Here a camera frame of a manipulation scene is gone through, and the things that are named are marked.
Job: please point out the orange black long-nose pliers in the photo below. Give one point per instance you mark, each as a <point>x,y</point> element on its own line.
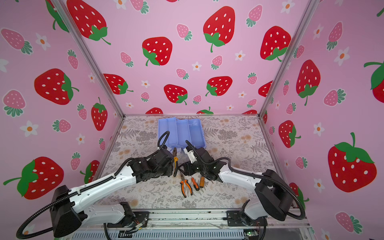
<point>185,186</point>

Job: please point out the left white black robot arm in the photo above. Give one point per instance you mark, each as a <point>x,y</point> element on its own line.
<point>78,210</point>

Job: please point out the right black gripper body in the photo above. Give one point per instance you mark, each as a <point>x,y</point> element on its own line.
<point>193,167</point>

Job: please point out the orange handled small screwdriver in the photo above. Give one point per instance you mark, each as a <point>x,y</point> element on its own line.
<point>195,184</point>

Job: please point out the blue white plastic toolbox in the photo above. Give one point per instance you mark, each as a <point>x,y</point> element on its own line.
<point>180,131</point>

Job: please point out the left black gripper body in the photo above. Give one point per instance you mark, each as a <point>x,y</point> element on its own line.
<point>168,171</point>

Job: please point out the yellow black combination pliers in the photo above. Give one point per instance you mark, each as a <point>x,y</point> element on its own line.
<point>176,164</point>

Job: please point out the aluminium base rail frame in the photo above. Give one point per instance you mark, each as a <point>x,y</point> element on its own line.
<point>200,224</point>

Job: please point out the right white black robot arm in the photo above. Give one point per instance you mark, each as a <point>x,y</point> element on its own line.
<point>274,196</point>

